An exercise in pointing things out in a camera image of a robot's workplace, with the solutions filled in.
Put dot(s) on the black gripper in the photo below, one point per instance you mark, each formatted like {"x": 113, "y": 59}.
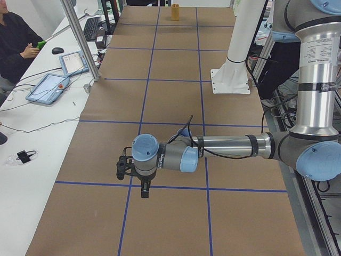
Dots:
{"x": 144, "y": 178}

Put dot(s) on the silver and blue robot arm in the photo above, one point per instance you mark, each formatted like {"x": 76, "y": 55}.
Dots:
{"x": 310, "y": 147}

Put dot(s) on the yellow bamboo cup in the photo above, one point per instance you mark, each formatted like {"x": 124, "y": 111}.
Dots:
{"x": 175, "y": 12}

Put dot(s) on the near teach pendant tablet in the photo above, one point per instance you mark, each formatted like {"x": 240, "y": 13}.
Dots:
{"x": 48, "y": 89}

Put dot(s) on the teach pendant tablet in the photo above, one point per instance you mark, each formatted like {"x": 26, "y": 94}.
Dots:
{"x": 73, "y": 63}
{"x": 48, "y": 89}

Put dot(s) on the far teach pendant tablet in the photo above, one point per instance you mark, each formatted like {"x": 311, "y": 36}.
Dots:
{"x": 73, "y": 63}

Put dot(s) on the black computer mouse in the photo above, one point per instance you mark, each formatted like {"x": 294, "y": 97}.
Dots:
{"x": 57, "y": 50}

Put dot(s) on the black keyboard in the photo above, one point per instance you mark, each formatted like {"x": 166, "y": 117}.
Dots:
{"x": 90, "y": 28}

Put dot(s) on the green handheld object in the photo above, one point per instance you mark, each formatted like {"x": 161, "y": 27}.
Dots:
{"x": 41, "y": 44}

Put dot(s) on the seated person in black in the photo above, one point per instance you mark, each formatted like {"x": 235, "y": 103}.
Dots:
{"x": 18, "y": 45}

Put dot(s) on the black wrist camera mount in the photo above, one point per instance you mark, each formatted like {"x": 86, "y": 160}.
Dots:
{"x": 125, "y": 166}

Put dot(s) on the small black device with cable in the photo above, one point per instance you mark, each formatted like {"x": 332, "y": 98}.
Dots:
{"x": 25, "y": 156}

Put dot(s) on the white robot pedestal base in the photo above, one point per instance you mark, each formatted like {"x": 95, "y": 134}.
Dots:
{"x": 232, "y": 76}

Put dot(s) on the aluminium frame post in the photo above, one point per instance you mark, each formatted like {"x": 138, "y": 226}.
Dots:
{"x": 80, "y": 38}

